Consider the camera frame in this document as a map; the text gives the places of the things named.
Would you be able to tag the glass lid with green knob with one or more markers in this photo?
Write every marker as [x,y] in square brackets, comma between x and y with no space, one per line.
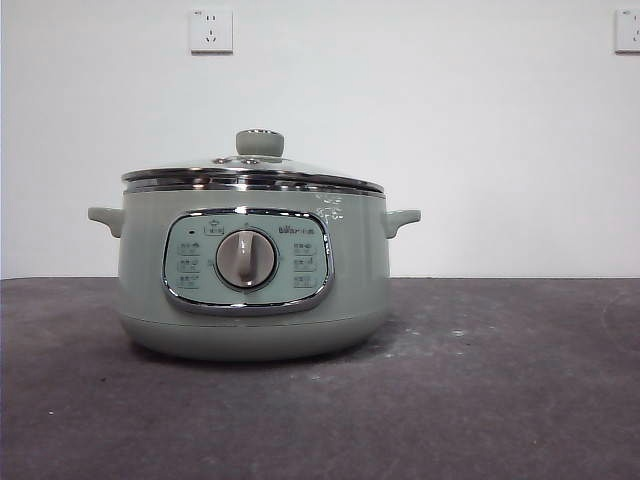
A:
[259,145]

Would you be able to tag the pale green electric pot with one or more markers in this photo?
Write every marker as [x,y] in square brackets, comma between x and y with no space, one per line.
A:
[150,290]

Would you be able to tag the white wall socket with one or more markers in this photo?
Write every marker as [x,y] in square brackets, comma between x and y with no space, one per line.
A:
[628,31]
[211,32]

